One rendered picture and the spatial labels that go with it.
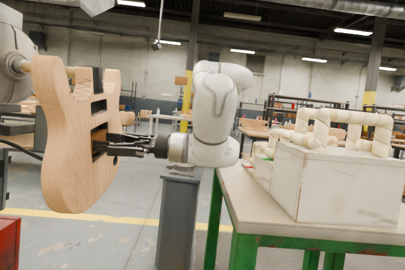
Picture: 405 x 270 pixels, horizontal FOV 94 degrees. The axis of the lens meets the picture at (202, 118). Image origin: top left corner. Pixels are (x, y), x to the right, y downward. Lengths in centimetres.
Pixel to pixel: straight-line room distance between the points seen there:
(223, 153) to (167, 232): 107
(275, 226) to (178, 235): 107
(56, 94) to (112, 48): 1263
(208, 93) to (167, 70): 1154
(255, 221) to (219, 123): 24
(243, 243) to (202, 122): 30
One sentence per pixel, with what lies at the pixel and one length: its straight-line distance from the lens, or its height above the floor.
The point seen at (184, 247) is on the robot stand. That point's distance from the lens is 157.
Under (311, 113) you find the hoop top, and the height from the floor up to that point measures 120.
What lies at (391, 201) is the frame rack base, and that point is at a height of 100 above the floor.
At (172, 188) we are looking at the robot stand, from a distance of 138.
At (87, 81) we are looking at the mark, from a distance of 60.
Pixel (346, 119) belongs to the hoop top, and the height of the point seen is 119.
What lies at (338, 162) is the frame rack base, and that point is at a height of 108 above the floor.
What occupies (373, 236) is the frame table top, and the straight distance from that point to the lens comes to 67.
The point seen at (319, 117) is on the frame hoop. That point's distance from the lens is 54.
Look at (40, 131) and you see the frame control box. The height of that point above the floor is 101.
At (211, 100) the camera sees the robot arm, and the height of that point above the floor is 120.
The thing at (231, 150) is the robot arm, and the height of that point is 107.
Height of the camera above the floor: 118
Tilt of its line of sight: 3 degrees down
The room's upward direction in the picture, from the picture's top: 6 degrees clockwise
